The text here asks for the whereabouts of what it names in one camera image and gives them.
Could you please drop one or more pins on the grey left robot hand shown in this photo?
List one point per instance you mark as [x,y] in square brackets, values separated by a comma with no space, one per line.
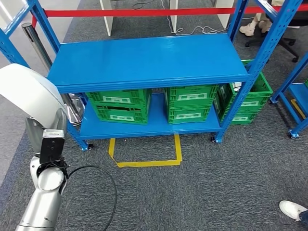
[33,134]

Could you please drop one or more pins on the white curved plastic part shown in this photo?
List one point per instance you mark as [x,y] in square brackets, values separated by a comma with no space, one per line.
[29,92]

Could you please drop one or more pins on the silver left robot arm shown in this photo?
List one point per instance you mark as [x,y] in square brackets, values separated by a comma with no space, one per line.
[43,204]

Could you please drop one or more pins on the blue metal shelf rack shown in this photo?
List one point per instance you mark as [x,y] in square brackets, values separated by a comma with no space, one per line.
[144,60]
[298,95]

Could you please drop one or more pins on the green plastic crate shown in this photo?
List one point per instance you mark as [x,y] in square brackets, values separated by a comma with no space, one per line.
[260,95]
[189,105]
[120,108]

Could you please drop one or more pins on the white desk panel leg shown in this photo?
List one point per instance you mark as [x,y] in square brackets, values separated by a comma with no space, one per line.
[106,16]
[225,20]
[174,20]

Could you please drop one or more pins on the yellow floor tape square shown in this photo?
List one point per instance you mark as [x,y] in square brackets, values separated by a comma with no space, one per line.
[149,164]

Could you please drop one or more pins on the red barrier belt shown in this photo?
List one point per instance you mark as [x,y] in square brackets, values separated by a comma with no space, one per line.
[144,12]

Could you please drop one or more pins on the white item in crate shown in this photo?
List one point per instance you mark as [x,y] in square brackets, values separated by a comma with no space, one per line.
[237,86]

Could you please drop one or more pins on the person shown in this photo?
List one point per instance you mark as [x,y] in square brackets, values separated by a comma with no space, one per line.
[247,29]

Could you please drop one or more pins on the black office chair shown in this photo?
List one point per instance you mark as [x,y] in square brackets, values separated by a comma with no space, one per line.
[286,44]

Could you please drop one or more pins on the person's white shoe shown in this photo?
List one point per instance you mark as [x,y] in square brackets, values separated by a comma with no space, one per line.
[291,209]

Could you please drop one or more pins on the yellow tape strip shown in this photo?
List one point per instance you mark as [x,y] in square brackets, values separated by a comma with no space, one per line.
[298,109]

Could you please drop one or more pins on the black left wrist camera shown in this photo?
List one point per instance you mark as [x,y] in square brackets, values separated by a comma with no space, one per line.
[51,148]

